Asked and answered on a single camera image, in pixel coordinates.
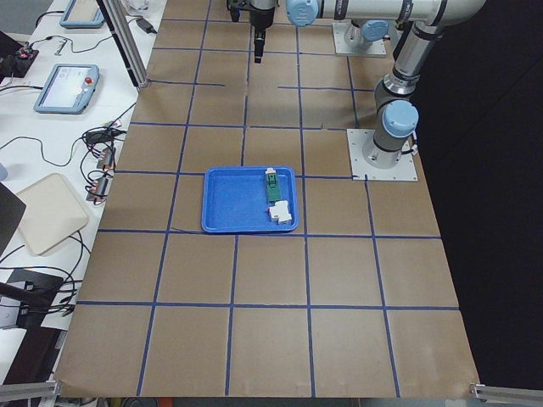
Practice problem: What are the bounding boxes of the green circuit board module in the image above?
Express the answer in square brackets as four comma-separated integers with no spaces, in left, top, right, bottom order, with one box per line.
[265,167,281,204]

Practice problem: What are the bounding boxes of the far teach pendant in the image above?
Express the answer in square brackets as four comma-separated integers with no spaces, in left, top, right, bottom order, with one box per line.
[59,0,104,29]

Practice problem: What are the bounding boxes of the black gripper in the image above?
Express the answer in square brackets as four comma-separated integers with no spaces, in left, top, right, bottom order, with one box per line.
[249,0,278,64]

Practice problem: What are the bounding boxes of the blue plastic tray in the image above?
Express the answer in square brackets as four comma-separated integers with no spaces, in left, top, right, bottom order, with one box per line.
[201,165,299,234]

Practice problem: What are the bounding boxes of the teach pendant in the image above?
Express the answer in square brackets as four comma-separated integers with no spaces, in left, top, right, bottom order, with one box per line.
[33,64,100,114]
[59,0,104,29]

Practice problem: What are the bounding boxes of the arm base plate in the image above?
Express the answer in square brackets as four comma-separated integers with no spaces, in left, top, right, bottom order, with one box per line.
[347,129,418,182]
[332,20,389,58]

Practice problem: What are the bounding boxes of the black box on desk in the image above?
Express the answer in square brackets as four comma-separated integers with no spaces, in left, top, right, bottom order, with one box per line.
[1,268,64,329]

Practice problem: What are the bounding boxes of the near teach pendant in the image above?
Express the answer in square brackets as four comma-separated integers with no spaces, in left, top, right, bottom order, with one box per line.
[33,64,100,114]

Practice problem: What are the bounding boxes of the black laptop corner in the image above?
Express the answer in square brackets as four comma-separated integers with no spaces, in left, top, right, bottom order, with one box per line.
[0,183,26,254]

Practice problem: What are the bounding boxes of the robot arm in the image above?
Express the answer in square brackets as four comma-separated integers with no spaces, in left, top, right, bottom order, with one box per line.
[285,1,484,170]
[344,20,389,53]

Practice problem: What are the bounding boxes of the black power adapter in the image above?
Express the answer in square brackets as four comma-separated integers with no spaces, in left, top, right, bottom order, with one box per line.
[136,17,157,34]

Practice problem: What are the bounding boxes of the white plastic terminal block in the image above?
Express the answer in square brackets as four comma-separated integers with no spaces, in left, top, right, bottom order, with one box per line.
[267,200,294,225]

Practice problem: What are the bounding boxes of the aluminium frame post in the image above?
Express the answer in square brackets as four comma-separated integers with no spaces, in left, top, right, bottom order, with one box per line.
[96,0,148,88]

